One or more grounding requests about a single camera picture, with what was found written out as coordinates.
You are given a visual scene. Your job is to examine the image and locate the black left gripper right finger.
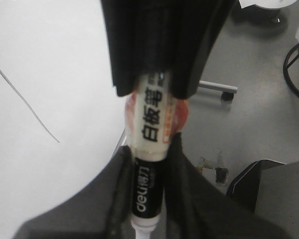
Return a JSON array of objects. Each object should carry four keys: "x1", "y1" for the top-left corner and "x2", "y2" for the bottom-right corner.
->
[{"x1": 14, "y1": 133, "x2": 290, "y2": 239}]

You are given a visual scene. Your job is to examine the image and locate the dark grey box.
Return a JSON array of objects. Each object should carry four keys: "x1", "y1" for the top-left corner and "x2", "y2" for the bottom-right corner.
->
[{"x1": 226, "y1": 159, "x2": 299, "y2": 227}]

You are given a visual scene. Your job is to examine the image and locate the black cable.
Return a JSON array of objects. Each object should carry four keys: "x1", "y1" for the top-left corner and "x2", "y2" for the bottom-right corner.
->
[{"x1": 283, "y1": 42, "x2": 299, "y2": 103}]

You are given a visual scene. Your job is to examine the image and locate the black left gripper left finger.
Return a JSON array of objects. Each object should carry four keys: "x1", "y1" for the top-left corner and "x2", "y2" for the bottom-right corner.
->
[{"x1": 101, "y1": 0, "x2": 233, "y2": 99}]

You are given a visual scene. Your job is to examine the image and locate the white black whiteboard marker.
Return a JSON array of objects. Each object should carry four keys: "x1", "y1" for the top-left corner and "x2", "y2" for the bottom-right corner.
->
[{"x1": 129, "y1": 71, "x2": 174, "y2": 239}]

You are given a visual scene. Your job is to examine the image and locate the white whiteboard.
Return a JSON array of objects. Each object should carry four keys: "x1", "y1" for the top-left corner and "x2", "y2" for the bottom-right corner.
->
[{"x1": 0, "y1": 0, "x2": 125, "y2": 239}]

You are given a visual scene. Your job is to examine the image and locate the grey stand leg with caster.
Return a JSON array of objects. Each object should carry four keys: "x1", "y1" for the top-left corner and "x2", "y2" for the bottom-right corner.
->
[{"x1": 198, "y1": 80, "x2": 238, "y2": 102}]

